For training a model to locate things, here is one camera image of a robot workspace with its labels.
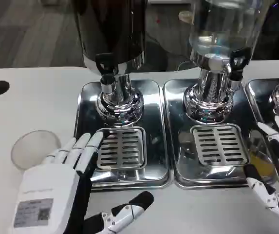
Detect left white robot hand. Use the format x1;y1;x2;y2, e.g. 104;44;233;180
12;129;154;234

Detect clear ribbed glass cup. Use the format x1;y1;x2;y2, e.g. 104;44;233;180
11;130;62;171

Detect steel drip tray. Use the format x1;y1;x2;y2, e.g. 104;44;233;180
163;79;279;190
74;79;174;190
245;78;279;191

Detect clear water drink dispenser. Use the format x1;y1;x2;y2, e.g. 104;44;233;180
183;0;270;124

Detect dark liquid drink dispenser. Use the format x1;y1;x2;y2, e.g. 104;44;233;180
72;0;147;128

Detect black round stand base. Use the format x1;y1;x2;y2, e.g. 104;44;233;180
145;40;169;72

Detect tan object on floor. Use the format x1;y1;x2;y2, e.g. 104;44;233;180
179;11;194;25

